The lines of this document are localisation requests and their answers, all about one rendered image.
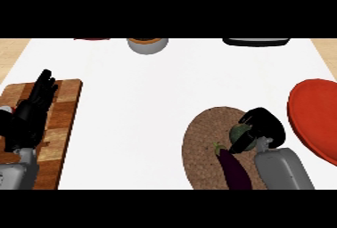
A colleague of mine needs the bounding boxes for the purple eggplant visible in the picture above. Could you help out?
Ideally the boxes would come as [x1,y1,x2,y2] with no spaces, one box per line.
[212,142,255,191]

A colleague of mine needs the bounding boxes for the dark red object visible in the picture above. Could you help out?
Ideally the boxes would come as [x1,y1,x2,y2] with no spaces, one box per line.
[73,37,111,41]

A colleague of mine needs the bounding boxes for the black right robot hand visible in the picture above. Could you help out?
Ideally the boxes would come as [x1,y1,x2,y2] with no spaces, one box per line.
[228,107,287,155]

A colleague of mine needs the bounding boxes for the round woven brown placemat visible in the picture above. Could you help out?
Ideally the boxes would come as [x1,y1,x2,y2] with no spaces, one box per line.
[182,106,269,191]

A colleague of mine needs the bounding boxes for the green squash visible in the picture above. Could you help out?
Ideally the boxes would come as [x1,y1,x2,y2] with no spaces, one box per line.
[229,123,259,152]

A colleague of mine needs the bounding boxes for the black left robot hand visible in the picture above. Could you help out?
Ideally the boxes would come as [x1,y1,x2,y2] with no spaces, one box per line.
[0,69,61,154]

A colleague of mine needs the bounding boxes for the grey round pot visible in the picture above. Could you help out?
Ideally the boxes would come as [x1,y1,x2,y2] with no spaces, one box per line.
[126,37,170,55]

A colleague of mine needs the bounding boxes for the wooden cutting board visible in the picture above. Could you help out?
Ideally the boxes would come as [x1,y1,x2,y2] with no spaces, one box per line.
[0,78,85,191]

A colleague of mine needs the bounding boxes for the red bowl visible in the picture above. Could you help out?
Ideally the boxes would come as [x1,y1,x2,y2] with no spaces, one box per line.
[287,78,337,167]

